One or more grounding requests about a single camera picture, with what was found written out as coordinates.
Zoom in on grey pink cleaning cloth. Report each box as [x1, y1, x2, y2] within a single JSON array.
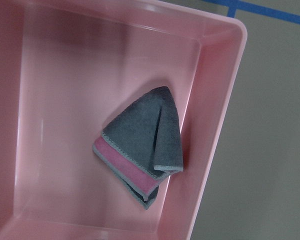
[[92, 86, 184, 210]]

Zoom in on pink plastic bin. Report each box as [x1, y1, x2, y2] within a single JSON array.
[[0, 0, 247, 240]]

